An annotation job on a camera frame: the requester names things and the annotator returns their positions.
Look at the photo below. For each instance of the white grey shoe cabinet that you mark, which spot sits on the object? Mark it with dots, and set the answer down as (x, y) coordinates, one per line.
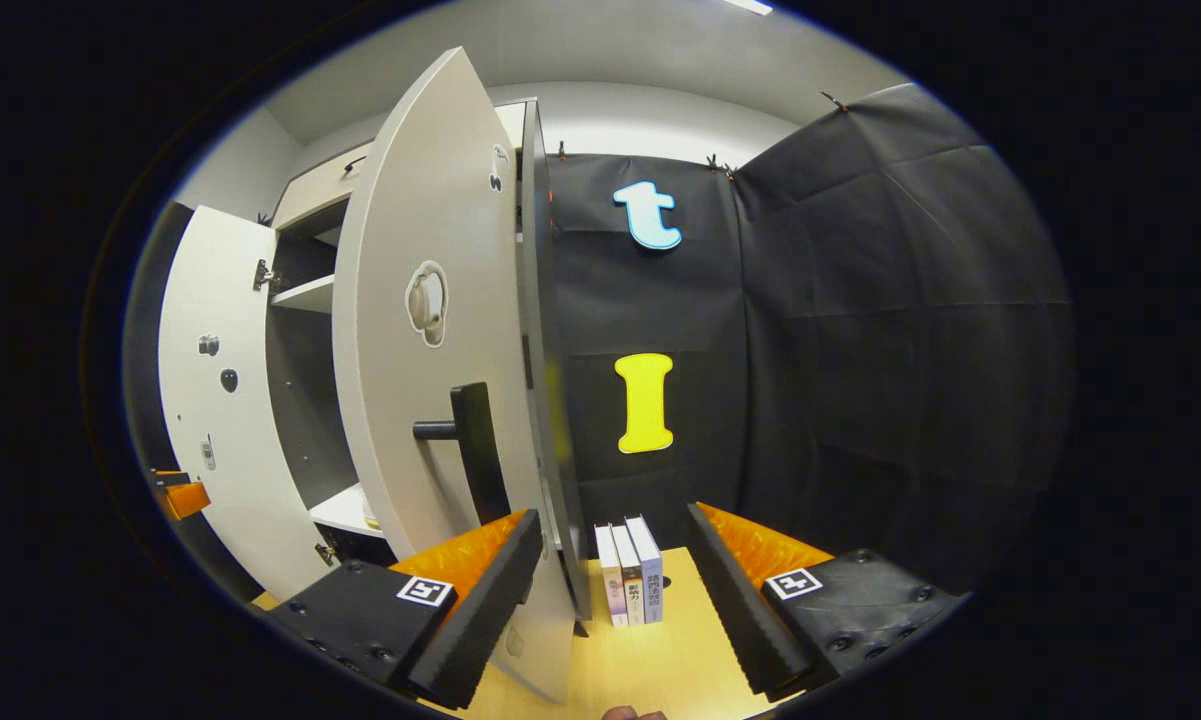
(550, 400)

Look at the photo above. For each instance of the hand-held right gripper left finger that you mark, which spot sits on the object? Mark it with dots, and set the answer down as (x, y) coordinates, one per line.
(490, 600)

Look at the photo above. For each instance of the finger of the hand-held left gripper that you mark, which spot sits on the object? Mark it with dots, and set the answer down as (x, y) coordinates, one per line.
(170, 477)

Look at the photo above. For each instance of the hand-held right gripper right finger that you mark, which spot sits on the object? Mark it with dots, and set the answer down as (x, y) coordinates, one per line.
(735, 610)

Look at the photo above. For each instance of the white cabinet door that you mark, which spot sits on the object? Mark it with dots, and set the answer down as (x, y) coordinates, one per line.
(220, 450)
(410, 400)

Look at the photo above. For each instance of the ceiling light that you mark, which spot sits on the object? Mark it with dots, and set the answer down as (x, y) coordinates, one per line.
(750, 6)

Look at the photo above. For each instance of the lilac book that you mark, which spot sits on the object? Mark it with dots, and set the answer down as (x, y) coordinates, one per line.
(648, 570)

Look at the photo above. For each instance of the white purple book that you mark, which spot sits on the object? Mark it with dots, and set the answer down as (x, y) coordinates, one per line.
(612, 580)

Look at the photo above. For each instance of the white cabinet drawer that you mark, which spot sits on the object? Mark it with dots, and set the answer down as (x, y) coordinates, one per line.
(310, 195)

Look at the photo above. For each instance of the black backdrop cloth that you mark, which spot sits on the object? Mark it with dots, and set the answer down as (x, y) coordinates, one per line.
(860, 350)

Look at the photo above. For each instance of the metal door hinge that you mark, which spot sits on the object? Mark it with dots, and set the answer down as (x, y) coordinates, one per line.
(265, 276)
(326, 552)

